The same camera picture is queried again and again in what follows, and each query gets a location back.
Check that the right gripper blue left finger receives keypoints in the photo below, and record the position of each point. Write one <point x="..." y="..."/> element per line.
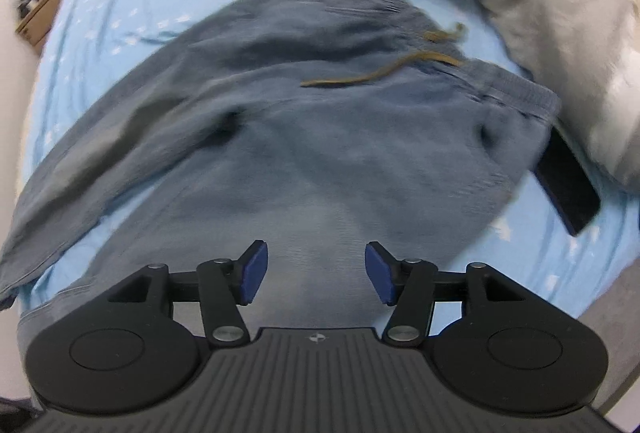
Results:
<point x="223" y="286"/>

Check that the blue denim jeans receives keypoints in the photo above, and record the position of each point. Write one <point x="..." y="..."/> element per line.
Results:
<point x="314" y="125"/>

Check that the brown wooden nightstand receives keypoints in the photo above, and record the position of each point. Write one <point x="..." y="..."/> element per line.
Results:
<point x="34" y="29"/>

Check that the light blue star bedsheet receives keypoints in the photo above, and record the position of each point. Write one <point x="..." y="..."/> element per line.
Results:
<point x="94" y="43"/>

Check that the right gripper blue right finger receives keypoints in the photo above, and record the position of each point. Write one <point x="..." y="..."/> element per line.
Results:
<point x="408" y="286"/>

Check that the black smartphone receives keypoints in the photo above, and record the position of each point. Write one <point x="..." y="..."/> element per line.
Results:
<point x="567" y="184"/>

